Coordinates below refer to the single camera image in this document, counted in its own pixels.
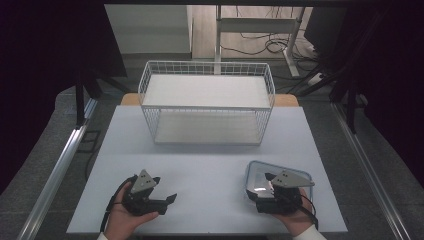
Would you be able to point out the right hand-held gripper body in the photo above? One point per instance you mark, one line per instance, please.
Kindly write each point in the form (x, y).
(286, 200)

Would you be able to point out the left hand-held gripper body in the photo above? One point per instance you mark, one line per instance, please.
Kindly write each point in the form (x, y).
(143, 182)

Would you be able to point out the clear blue-rimmed food container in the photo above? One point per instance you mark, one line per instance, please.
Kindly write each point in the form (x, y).
(256, 175)

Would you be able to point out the person's right hand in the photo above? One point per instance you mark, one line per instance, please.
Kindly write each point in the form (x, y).
(300, 220)

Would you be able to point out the person's left hand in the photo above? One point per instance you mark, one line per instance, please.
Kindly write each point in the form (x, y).
(120, 221)

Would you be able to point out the person's white right sleeve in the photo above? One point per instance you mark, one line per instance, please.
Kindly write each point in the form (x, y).
(310, 234)

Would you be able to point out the person's white sleeve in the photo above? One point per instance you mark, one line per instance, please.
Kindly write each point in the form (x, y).
(102, 236)
(310, 234)

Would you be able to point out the person's white left sleeve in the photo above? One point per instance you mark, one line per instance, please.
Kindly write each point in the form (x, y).
(102, 236)

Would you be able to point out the wooden board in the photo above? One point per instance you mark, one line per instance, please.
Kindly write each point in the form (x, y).
(286, 100)

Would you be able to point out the black metal stand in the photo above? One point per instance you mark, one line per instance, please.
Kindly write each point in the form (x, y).
(350, 100)
(80, 103)

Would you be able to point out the white power strip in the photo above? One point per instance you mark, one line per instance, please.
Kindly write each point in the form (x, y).
(316, 78)

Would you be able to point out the white cabinet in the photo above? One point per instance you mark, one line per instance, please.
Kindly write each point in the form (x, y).
(150, 30)

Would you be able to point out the dark curtain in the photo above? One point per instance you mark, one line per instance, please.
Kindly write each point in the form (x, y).
(40, 66)
(396, 83)

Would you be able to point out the silver metal rail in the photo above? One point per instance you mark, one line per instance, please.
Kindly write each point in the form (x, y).
(370, 170)
(56, 170)

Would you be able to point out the white metal desk frame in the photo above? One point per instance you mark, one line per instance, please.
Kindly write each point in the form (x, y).
(256, 25)

